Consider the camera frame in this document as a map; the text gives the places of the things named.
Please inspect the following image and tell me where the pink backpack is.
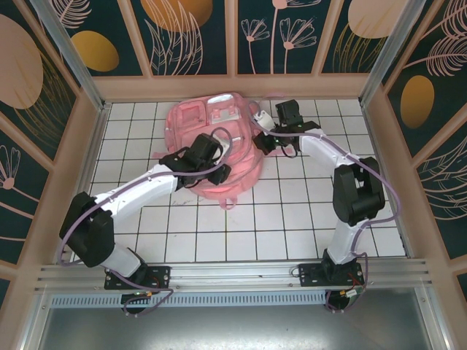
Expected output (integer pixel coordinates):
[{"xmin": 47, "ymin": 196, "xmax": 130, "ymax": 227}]
[{"xmin": 153, "ymin": 90, "xmax": 296, "ymax": 211}]

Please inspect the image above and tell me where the grey metal sheet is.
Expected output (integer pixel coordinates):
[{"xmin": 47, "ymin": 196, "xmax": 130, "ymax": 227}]
[{"xmin": 21, "ymin": 287, "xmax": 452, "ymax": 350}]

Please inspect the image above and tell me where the aluminium side rail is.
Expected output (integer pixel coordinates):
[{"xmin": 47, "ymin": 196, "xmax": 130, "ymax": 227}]
[
  {"xmin": 360, "ymin": 103, "xmax": 416, "ymax": 257},
  {"xmin": 78, "ymin": 103, "xmax": 112, "ymax": 198}
]

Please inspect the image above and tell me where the aluminium frame post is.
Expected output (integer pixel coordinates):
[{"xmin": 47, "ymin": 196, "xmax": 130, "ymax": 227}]
[
  {"xmin": 28, "ymin": 0, "xmax": 112, "ymax": 112},
  {"xmin": 358, "ymin": 0, "xmax": 433, "ymax": 109}
]

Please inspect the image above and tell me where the aluminium mounting rail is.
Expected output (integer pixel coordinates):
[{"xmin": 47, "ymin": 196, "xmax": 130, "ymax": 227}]
[{"xmin": 34, "ymin": 257, "xmax": 435, "ymax": 292}]

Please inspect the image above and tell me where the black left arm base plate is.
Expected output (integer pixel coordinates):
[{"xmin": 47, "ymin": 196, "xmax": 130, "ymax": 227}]
[{"xmin": 104, "ymin": 265, "xmax": 172, "ymax": 291}]

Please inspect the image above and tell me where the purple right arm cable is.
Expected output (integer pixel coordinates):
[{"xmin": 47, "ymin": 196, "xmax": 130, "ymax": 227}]
[{"xmin": 247, "ymin": 101, "xmax": 399, "ymax": 314}]

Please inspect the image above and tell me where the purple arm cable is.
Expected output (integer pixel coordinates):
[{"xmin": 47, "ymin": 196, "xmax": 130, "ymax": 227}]
[
  {"xmin": 59, "ymin": 125, "xmax": 233, "ymax": 318},
  {"xmin": 247, "ymin": 101, "xmax": 399, "ymax": 314}
]

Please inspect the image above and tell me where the grey slotted cable duct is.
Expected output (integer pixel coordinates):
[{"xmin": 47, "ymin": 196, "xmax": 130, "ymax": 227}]
[{"xmin": 49, "ymin": 293, "xmax": 328, "ymax": 308}]

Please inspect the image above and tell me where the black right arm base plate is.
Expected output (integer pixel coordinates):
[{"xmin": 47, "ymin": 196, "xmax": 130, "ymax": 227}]
[{"xmin": 298, "ymin": 262, "xmax": 366, "ymax": 289}]

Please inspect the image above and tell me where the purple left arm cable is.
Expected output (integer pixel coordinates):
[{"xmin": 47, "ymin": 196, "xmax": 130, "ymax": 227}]
[{"xmin": 59, "ymin": 125, "xmax": 233, "ymax": 318}]

